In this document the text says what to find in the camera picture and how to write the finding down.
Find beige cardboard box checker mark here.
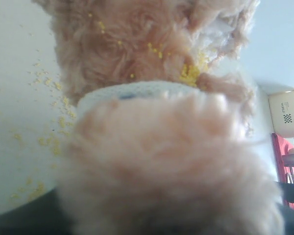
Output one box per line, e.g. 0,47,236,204
269,90,294,138

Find red background object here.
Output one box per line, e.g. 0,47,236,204
271,133,294,211

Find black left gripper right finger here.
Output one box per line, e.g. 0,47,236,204
278,205,294,235

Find tan teddy bear striped sweater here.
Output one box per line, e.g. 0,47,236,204
37,0,285,235

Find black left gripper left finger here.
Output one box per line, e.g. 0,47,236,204
0,189,71,235

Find yellow millet grains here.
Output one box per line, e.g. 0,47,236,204
87,13,216,87

